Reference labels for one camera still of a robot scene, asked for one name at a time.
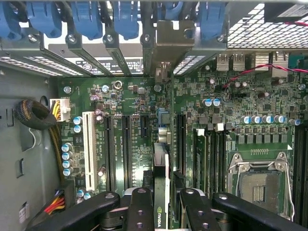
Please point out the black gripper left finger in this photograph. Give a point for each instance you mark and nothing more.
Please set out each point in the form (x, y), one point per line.
(140, 211)

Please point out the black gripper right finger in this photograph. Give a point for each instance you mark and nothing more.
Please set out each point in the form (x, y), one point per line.
(199, 214)

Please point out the RAM slot with white latches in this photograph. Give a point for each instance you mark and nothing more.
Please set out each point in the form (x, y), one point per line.
(219, 156)
(298, 168)
(200, 131)

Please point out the long black expansion slot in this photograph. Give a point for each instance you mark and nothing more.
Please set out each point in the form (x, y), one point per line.
(109, 149)
(181, 144)
(127, 149)

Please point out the CPU socket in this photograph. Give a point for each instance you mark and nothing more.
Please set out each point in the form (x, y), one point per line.
(260, 187)

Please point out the white PCI expansion slot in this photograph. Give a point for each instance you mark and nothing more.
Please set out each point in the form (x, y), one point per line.
(89, 144)

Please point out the short black expansion slot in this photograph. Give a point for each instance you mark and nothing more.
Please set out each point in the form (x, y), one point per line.
(145, 125)

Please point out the green motherboard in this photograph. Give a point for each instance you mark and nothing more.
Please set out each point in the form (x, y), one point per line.
(134, 96)

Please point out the white power connector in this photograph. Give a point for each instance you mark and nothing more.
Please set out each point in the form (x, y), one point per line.
(63, 109)

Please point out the black PC case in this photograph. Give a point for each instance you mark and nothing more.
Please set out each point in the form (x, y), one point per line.
(24, 149)

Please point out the silver USB port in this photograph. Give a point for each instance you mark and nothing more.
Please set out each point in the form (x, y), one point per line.
(222, 62)
(238, 62)

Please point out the metal slot cover blank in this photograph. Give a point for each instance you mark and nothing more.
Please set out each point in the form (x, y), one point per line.
(148, 55)

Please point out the silver network port block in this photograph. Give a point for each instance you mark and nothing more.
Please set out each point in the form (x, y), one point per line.
(261, 61)

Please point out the teal port connector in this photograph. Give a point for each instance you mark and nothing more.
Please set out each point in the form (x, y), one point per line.
(297, 61)

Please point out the blue card retention clip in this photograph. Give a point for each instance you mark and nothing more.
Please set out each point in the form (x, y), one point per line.
(43, 16)
(211, 19)
(125, 19)
(86, 19)
(172, 9)
(9, 19)

